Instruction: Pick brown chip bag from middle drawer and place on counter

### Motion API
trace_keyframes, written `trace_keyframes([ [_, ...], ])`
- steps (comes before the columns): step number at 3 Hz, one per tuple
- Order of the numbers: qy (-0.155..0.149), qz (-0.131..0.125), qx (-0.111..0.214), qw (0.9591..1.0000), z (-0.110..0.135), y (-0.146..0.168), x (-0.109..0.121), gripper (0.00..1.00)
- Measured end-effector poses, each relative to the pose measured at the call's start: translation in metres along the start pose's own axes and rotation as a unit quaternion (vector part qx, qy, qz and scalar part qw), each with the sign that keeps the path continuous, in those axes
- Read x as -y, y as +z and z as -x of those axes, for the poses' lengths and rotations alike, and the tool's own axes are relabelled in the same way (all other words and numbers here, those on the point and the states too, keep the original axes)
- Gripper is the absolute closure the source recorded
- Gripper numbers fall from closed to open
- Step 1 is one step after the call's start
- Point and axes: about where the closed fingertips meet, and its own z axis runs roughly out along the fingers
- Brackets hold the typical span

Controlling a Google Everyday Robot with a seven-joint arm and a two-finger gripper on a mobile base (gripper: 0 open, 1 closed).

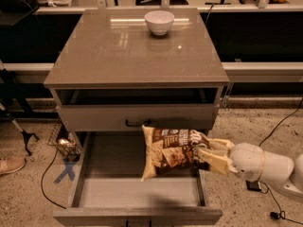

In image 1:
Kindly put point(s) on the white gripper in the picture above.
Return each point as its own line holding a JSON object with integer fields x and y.
{"x": 247, "y": 161}

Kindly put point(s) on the brown chip bag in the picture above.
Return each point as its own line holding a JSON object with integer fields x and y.
{"x": 171, "y": 149}

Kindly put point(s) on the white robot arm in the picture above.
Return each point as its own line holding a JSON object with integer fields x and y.
{"x": 281, "y": 172}

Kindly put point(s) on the open grey middle drawer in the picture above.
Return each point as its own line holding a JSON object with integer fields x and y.
{"x": 108, "y": 190}

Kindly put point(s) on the grey drawer cabinet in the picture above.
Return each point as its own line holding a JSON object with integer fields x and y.
{"x": 112, "y": 58}

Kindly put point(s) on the black power adapter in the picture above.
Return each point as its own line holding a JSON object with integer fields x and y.
{"x": 253, "y": 186}

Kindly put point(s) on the white ceramic bowl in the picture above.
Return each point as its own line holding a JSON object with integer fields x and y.
{"x": 159, "y": 22}

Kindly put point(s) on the blue tape cross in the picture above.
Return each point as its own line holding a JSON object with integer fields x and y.
{"x": 68, "y": 171}

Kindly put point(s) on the black tripod leg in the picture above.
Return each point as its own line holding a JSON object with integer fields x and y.
{"x": 26, "y": 135}

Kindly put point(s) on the tan shoe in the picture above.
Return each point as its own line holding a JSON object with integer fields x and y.
{"x": 11, "y": 165}

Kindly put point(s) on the black drawer handle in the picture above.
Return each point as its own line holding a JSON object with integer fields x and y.
{"x": 145, "y": 123}

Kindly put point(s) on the wire basket with shiny object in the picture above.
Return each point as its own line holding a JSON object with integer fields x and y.
{"x": 63, "y": 141}

